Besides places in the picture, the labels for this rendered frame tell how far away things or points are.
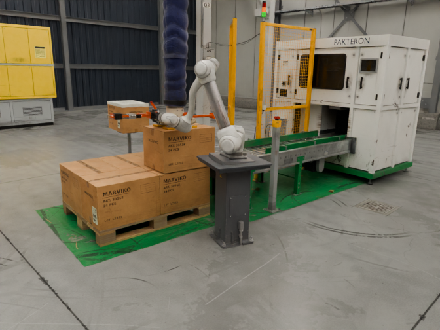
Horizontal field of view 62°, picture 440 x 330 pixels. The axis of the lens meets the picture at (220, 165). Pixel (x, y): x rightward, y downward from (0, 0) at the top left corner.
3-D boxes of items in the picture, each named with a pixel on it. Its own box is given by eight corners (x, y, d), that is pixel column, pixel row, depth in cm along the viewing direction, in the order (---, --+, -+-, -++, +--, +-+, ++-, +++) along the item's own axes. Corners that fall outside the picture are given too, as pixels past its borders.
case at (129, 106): (109, 128, 561) (107, 101, 551) (133, 126, 583) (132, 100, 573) (122, 133, 513) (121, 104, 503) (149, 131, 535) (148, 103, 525)
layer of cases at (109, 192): (161, 180, 463) (160, 148, 453) (209, 202, 389) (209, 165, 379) (62, 200, 389) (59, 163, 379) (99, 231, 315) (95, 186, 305)
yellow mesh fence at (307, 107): (303, 167, 592) (313, 29, 539) (308, 168, 584) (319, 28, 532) (251, 180, 520) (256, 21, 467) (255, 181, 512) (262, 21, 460)
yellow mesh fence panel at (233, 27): (224, 169, 569) (227, 25, 516) (231, 170, 569) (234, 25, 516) (227, 187, 485) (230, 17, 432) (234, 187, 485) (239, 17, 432)
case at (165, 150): (192, 158, 411) (192, 122, 401) (214, 165, 380) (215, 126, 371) (143, 165, 374) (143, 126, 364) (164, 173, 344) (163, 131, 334)
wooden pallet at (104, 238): (161, 190, 467) (161, 180, 463) (209, 215, 392) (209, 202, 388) (63, 212, 392) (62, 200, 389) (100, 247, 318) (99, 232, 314)
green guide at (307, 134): (311, 135, 565) (312, 129, 562) (317, 135, 557) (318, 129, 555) (234, 146, 466) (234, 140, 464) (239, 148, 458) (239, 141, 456)
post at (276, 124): (272, 208, 414) (276, 119, 389) (275, 210, 409) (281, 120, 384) (267, 209, 410) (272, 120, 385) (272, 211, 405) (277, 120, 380)
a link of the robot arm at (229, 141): (245, 147, 304) (239, 152, 283) (226, 153, 309) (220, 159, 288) (213, 57, 293) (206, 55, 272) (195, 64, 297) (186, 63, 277)
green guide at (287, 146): (343, 140, 525) (343, 133, 523) (349, 141, 517) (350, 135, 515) (264, 154, 426) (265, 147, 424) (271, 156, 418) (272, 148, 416)
